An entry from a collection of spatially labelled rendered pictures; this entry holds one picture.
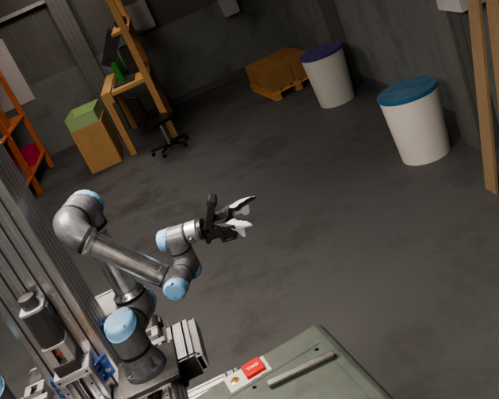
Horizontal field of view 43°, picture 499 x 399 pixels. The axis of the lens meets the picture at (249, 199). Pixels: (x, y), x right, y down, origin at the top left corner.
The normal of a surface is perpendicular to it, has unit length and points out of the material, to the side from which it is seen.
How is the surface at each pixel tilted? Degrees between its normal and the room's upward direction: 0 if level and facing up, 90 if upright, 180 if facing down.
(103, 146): 90
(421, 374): 0
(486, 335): 0
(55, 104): 90
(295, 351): 0
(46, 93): 90
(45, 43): 90
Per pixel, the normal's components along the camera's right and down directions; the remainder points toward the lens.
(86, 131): 0.16, 0.36
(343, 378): -0.37, -0.84
